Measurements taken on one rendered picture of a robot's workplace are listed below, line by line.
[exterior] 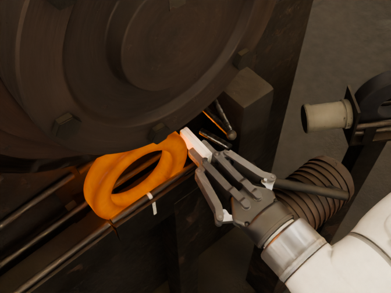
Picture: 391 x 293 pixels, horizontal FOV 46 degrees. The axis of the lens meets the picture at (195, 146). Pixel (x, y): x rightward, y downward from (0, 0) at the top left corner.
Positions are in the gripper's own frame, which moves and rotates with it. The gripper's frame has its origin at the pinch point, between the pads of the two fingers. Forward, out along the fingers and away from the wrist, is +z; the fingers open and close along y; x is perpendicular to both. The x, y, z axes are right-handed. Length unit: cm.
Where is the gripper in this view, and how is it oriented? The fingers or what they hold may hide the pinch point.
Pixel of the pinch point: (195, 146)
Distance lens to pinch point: 78.4
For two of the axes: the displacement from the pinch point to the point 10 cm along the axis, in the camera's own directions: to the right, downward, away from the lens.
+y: 7.7, -5.1, 3.8
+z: -6.3, -6.7, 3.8
